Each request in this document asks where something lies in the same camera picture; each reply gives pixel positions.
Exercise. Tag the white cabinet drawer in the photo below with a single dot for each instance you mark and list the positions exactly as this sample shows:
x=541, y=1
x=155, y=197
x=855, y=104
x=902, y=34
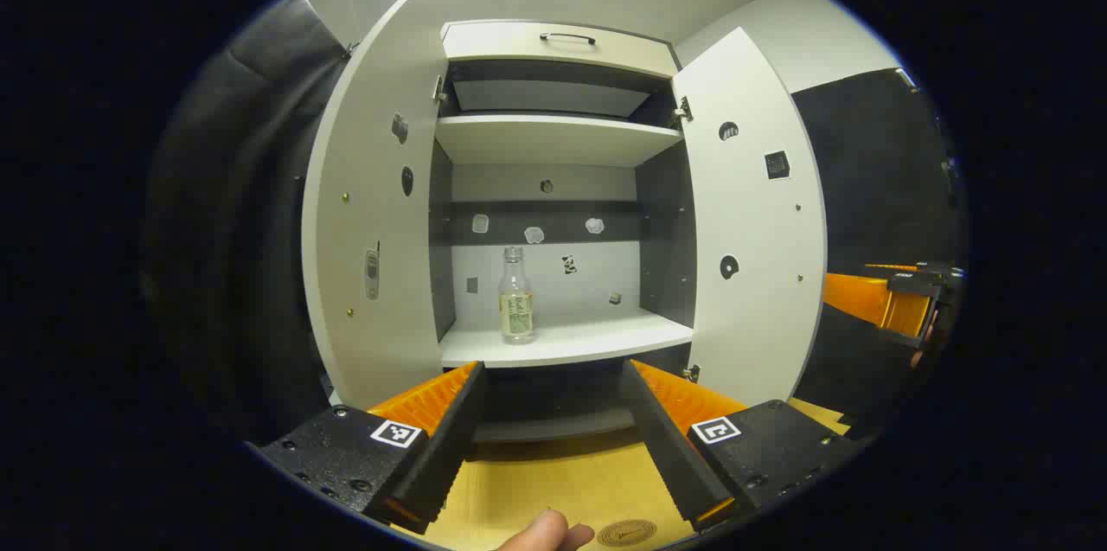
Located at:
x=519, y=45

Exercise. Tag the white cabinet shelf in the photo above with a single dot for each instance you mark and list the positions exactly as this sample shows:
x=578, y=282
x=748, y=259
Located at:
x=562, y=339
x=553, y=136

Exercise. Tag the white cabinet door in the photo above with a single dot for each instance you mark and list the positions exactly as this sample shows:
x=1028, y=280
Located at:
x=752, y=214
x=372, y=188

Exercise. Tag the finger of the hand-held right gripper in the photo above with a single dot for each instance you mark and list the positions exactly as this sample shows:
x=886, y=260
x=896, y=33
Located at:
x=856, y=298
x=912, y=283

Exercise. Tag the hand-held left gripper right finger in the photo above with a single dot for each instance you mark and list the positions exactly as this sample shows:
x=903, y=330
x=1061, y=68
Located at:
x=670, y=456

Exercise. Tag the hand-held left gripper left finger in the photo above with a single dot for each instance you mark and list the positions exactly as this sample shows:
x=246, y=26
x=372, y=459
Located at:
x=445, y=456

